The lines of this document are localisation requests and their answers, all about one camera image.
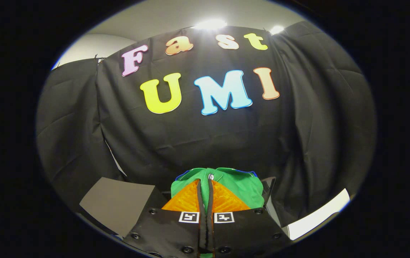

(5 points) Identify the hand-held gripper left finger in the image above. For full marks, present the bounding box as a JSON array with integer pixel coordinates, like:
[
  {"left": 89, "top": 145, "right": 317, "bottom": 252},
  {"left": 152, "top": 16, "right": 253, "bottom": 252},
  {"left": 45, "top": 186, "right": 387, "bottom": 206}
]
[{"left": 122, "top": 178, "right": 207, "bottom": 258}]

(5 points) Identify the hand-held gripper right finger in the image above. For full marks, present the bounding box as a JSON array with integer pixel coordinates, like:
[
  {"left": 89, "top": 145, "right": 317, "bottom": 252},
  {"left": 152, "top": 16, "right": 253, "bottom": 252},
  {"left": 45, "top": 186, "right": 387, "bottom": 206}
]
[{"left": 205, "top": 178, "right": 293, "bottom": 258}]

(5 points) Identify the green polo shirt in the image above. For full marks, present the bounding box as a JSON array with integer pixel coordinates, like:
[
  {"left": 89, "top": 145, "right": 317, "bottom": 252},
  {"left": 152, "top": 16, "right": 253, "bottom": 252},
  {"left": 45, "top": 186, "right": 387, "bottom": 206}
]
[{"left": 171, "top": 167, "right": 264, "bottom": 212}]

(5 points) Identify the grey and black cabinet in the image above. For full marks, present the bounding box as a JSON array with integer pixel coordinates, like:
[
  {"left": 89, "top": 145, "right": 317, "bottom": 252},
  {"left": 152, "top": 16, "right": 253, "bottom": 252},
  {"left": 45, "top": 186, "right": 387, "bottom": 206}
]
[{"left": 79, "top": 177, "right": 171, "bottom": 239}]

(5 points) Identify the white board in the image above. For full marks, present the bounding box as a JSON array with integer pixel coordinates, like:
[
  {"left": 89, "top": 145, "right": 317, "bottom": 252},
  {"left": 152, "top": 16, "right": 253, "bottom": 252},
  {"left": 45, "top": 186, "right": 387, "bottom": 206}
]
[{"left": 287, "top": 188, "right": 351, "bottom": 240}]

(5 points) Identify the black backdrop cloth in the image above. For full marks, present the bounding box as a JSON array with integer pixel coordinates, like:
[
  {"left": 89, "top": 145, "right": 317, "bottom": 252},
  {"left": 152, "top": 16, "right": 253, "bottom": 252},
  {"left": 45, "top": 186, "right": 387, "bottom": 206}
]
[{"left": 36, "top": 21, "right": 377, "bottom": 230}]

